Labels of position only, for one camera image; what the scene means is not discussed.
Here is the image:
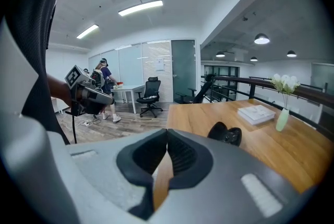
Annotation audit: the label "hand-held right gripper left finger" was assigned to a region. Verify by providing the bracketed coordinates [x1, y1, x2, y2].
[48, 128, 168, 224]

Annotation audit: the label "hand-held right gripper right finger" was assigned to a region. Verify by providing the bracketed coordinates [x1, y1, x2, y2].
[148, 128, 314, 224]

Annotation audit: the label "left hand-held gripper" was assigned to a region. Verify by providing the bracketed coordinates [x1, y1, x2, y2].
[64, 65, 115, 116]

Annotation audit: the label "black object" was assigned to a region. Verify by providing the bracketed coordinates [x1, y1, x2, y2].
[207, 121, 243, 147]

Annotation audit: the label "person's left forearm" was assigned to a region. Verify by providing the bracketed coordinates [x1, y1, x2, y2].
[46, 74, 73, 108]

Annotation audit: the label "white desk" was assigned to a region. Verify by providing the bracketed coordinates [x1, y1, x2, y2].
[111, 84, 146, 114]

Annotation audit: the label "white low cabinet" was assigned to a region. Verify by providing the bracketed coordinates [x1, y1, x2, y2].
[51, 97, 65, 115]

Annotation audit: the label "black office chair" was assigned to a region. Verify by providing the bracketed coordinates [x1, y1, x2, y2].
[136, 76, 164, 119]
[175, 74, 216, 104]

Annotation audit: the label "white paper notice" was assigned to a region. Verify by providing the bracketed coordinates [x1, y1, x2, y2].
[154, 57, 165, 72]

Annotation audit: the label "long ceiling light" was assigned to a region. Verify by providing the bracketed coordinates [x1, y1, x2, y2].
[117, 0, 163, 17]
[76, 24, 99, 40]

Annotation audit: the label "white book stack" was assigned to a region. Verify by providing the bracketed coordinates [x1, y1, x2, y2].
[236, 104, 277, 126]

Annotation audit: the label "pale green vase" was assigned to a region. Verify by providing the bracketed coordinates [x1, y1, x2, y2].
[276, 108, 290, 132]

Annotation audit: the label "dark green glass door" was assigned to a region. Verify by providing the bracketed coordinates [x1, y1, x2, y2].
[171, 39, 197, 104]

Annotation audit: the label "person's black shirt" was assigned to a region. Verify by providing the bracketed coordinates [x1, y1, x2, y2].
[5, 0, 71, 145]

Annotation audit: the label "white flowers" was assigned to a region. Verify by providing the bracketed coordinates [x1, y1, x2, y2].
[270, 73, 301, 110]

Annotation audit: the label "frosted glass panel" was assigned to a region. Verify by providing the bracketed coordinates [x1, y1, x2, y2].
[310, 62, 334, 88]

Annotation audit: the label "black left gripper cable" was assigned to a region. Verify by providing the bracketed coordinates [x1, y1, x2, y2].
[71, 108, 78, 144]

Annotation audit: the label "frosted glass partition wall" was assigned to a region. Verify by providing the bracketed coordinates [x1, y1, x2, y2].
[88, 40, 172, 103]

